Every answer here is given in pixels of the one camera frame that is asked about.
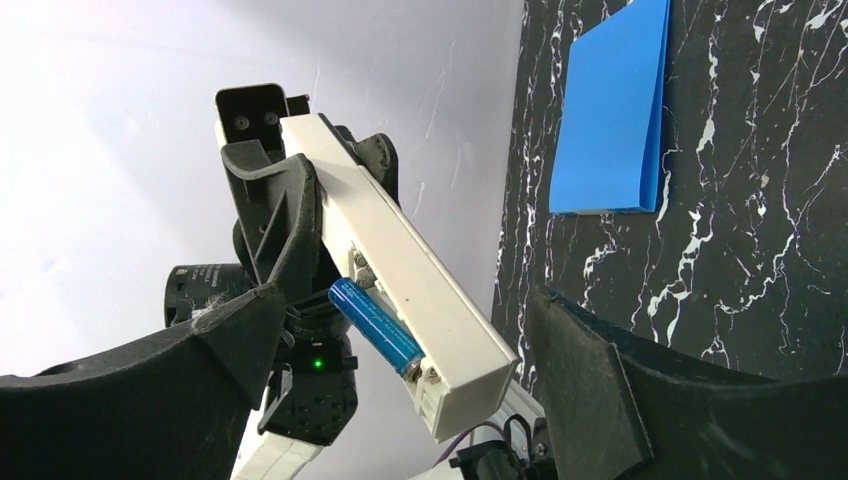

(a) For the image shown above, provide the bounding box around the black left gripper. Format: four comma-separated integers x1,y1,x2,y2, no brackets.
220,125,399,345

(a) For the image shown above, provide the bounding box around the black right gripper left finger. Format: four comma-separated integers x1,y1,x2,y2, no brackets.
1,285,285,479

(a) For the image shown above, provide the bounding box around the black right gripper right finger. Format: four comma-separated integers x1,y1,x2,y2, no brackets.
525,288,847,479

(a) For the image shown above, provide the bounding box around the white remote control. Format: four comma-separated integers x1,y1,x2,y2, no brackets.
281,114,517,442

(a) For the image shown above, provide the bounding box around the blue battery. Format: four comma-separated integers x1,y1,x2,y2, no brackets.
328,278,424,383

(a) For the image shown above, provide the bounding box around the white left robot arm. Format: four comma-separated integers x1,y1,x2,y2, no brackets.
165,162,358,479

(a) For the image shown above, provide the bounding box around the blue flat box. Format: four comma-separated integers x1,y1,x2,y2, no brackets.
548,0,670,215

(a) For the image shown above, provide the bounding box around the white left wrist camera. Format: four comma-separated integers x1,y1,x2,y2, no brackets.
214,83,310,153

